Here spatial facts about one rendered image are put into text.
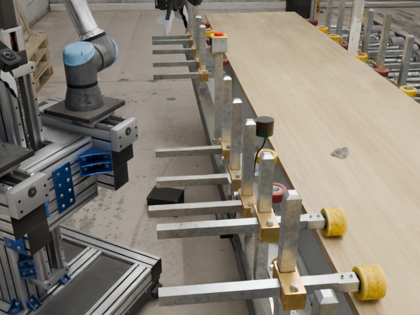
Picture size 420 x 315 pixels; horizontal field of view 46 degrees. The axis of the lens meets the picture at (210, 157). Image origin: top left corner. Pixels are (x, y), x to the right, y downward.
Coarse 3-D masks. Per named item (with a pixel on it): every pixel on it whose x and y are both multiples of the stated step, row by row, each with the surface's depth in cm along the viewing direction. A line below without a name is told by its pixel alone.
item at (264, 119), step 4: (260, 116) 155; (264, 116) 155; (268, 116) 155; (256, 120) 153; (260, 120) 152; (264, 120) 152; (268, 120) 152; (272, 120) 152; (256, 128) 153; (272, 128) 153; (256, 136) 154; (256, 140) 155; (264, 140) 156; (260, 148) 158; (256, 156) 159
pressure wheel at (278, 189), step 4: (276, 184) 163; (280, 184) 163; (276, 188) 160; (280, 188) 161; (284, 188) 160; (272, 192) 158; (276, 192) 158; (280, 192) 158; (272, 196) 157; (276, 196) 157; (280, 196) 158; (272, 200) 158; (276, 200) 158; (280, 200) 158
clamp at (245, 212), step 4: (240, 188) 169; (240, 192) 165; (240, 196) 163; (244, 196) 163; (248, 196) 163; (252, 196) 163; (244, 200) 161; (248, 200) 161; (252, 200) 161; (256, 200) 161; (244, 204) 158; (244, 208) 157; (248, 208) 157; (244, 212) 158; (248, 212) 158; (244, 216) 158; (248, 216) 158; (252, 216) 159
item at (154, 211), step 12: (168, 204) 160; (180, 204) 160; (192, 204) 160; (204, 204) 160; (216, 204) 160; (228, 204) 160; (240, 204) 160; (276, 204) 162; (156, 216) 159; (168, 216) 159
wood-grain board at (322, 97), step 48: (240, 48) 317; (288, 48) 317; (336, 48) 317; (288, 96) 238; (336, 96) 238; (384, 96) 238; (288, 144) 191; (336, 144) 191; (384, 144) 191; (336, 192) 159; (384, 192) 159; (336, 240) 137; (384, 240) 137
